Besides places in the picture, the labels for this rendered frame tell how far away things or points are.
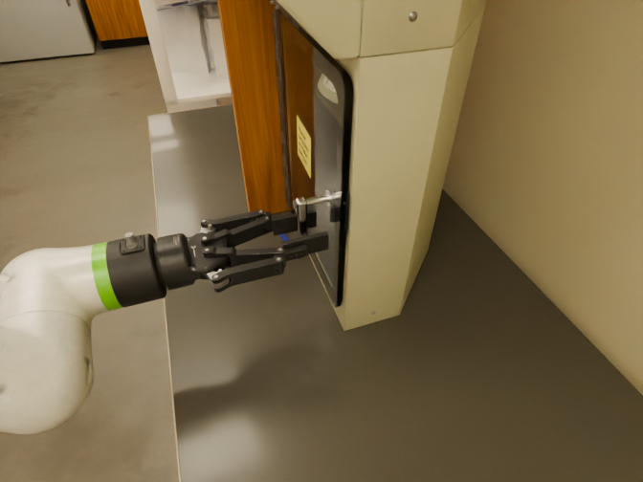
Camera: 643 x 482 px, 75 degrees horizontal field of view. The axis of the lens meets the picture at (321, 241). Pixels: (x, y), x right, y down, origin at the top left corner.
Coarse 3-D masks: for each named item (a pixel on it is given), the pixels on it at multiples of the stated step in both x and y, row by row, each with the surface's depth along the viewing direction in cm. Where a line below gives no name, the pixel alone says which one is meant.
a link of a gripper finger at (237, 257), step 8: (208, 248) 58; (216, 248) 58; (224, 248) 58; (232, 248) 58; (264, 248) 59; (272, 248) 59; (280, 248) 59; (232, 256) 58; (240, 256) 58; (248, 256) 58; (256, 256) 58; (264, 256) 59; (272, 256) 59; (232, 264) 59; (240, 264) 59
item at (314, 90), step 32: (288, 32) 62; (288, 64) 66; (320, 64) 52; (288, 96) 71; (320, 96) 54; (288, 128) 76; (320, 128) 57; (288, 160) 82; (320, 160) 61; (320, 192) 65; (320, 224) 69; (320, 256) 74
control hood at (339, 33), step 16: (288, 0) 37; (304, 0) 38; (320, 0) 38; (336, 0) 39; (352, 0) 39; (304, 16) 39; (320, 16) 39; (336, 16) 40; (352, 16) 40; (320, 32) 40; (336, 32) 41; (352, 32) 41; (336, 48) 42; (352, 48) 42
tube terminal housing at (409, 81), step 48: (384, 0) 40; (432, 0) 42; (480, 0) 54; (384, 48) 43; (432, 48) 45; (384, 96) 47; (432, 96) 49; (384, 144) 51; (432, 144) 54; (384, 192) 56; (432, 192) 68; (384, 240) 63; (384, 288) 70
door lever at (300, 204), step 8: (328, 192) 59; (296, 200) 59; (304, 200) 59; (312, 200) 59; (320, 200) 60; (328, 200) 60; (296, 208) 59; (304, 208) 59; (296, 216) 61; (304, 216) 60; (304, 224) 61; (304, 232) 62
